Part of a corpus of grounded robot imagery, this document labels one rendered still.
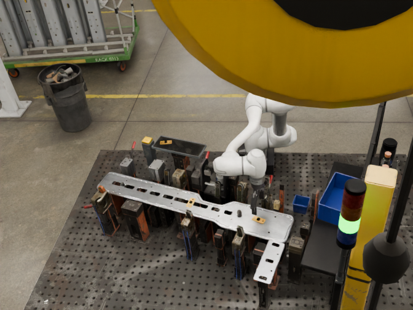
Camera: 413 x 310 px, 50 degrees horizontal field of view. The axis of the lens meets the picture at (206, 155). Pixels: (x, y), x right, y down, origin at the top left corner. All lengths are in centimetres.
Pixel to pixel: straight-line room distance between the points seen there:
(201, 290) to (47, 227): 210
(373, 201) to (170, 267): 167
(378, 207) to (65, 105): 421
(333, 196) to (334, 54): 276
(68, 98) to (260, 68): 515
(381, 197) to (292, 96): 150
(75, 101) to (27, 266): 201
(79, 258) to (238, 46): 309
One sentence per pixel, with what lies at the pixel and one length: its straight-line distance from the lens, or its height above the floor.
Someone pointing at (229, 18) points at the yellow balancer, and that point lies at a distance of 16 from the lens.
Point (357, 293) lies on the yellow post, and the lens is 214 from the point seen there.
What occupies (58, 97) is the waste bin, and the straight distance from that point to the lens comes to 529.
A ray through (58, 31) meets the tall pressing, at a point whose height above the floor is 53.
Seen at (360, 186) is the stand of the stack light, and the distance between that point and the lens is 150.
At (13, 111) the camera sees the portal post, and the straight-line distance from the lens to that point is 635.
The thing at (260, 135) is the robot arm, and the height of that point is 103.
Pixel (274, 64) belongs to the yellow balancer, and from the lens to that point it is 17.
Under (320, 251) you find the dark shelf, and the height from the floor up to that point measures 103.
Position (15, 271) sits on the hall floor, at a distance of 433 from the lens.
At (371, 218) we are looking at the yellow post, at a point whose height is 182.
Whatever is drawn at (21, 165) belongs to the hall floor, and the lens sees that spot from 539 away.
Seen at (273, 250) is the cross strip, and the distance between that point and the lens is 265.
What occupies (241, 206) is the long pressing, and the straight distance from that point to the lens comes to 287.
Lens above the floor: 311
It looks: 40 degrees down
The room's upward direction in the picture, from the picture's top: 7 degrees counter-clockwise
